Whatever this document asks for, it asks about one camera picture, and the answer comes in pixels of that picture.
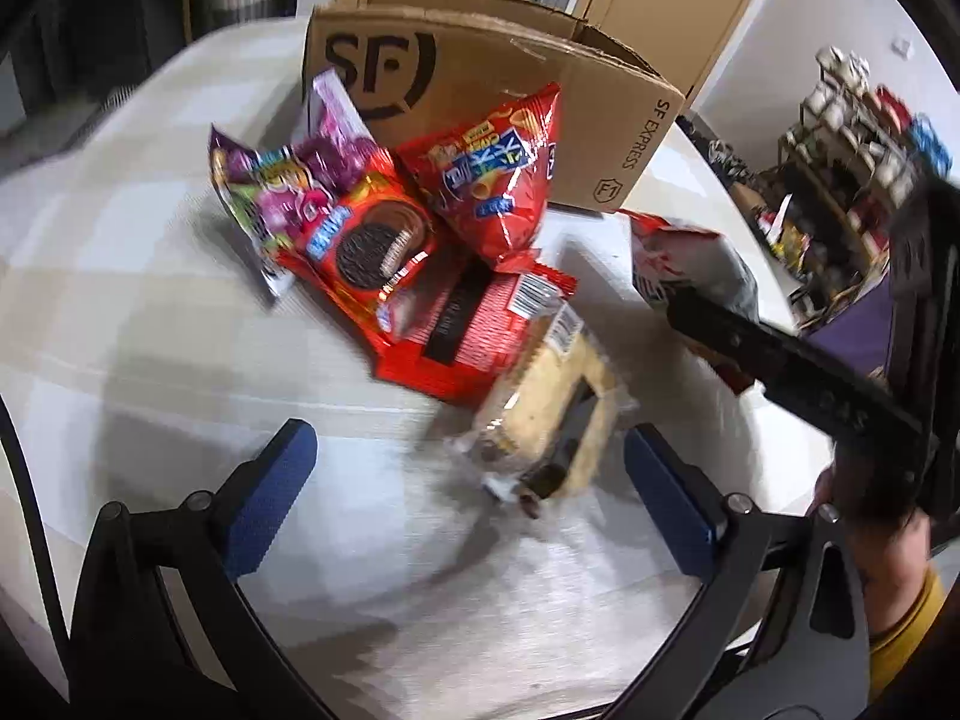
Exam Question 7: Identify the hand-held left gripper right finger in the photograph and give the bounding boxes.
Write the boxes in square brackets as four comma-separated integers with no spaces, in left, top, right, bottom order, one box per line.
[600,422,875,720]

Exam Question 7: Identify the red packet with barcode label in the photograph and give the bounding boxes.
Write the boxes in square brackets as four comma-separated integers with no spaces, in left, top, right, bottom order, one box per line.
[375,255,580,404]

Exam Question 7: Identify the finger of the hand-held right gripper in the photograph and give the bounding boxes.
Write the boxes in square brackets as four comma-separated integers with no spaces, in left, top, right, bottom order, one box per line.
[664,289,805,392]

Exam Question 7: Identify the red cookie packet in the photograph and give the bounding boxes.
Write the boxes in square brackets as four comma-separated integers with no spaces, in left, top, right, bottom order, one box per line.
[274,157,443,357]

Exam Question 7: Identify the dark purple snack packet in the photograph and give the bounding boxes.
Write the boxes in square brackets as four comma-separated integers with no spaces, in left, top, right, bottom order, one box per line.
[208,124,346,299]

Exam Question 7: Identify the clear cracker packet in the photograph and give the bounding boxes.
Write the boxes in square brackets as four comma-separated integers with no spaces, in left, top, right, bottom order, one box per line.
[446,307,638,522]

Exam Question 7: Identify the white and red snack packet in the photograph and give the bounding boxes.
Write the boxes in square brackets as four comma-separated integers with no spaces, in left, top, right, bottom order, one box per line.
[628,211,762,395]

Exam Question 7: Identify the person's right forearm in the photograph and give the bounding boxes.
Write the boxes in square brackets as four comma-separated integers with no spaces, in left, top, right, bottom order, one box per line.
[868,566,950,707]

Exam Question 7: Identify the rows of assorted shoes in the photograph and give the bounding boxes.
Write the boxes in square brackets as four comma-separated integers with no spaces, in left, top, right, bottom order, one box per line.
[780,45,953,301]

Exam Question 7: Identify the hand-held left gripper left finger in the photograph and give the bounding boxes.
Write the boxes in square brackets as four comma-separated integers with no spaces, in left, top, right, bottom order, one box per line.
[70,418,338,720]

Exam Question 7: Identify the black cable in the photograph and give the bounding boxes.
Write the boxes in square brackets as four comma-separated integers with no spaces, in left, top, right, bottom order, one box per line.
[0,397,61,665]

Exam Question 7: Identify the brown cardboard box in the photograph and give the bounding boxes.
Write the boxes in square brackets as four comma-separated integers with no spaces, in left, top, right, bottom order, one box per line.
[302,0,687,215]

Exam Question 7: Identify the pink purple snack packet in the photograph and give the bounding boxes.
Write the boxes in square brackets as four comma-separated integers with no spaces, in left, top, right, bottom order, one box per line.
[304,69,376,188]

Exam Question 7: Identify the person's right hand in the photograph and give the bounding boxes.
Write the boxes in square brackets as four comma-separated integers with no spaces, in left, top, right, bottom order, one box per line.
[812,463,936,638]

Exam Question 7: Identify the purple yoga mat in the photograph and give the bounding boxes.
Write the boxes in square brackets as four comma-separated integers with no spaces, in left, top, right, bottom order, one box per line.
[806,285,901,377]

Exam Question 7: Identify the red chip bag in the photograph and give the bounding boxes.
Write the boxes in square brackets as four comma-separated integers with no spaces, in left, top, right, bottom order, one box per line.
[394,81,563,271]

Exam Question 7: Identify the wooden shoe rack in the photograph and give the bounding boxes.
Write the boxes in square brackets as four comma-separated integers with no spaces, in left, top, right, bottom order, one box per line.
[772,45,953,316]

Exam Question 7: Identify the pile of dark shoes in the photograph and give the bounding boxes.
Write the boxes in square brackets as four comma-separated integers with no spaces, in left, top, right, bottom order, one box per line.
[675,116,760,190]

